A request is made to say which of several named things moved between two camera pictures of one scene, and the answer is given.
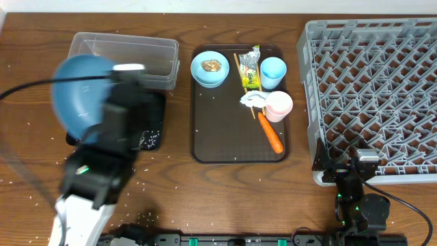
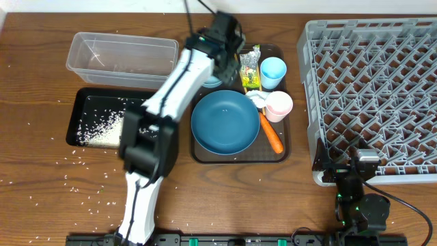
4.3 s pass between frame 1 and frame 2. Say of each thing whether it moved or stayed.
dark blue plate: moved
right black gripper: stayed
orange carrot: stayed
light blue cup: stayed
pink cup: stayed
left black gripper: moved
